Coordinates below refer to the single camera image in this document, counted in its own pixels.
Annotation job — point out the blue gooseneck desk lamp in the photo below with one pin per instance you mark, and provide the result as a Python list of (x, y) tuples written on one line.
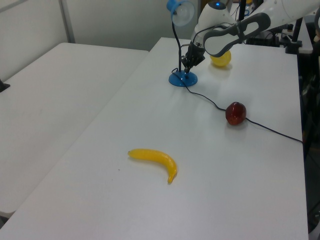
[(175, 79)]

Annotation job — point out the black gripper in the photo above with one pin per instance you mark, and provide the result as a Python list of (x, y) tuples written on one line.
[(196, 55)]

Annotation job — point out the white side table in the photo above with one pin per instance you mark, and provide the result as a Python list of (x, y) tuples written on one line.
[(50, 105)]

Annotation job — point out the black electronics box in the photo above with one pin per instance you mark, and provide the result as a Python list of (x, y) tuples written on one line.
[(262, 39)]

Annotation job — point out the yellow plastic banana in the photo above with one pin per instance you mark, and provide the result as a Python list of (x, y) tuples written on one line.
[(155, 156)]

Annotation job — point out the thin black upright pole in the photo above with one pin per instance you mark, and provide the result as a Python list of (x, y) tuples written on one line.
[(242, 10)]

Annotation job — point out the black clamp stand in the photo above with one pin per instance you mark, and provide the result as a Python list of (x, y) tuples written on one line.
[(294, 42)]

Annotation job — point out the grey metal wall post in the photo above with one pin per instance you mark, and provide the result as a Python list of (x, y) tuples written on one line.
[(67, 20)]

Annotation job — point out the dark red plastic apple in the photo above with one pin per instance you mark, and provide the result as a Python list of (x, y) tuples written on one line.
[(236, 113)]

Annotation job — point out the yellow plastic melon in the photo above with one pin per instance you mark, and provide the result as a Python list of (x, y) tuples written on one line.
[(221, 61)]

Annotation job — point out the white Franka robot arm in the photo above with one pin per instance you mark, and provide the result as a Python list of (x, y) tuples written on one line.
[(217, 15)]

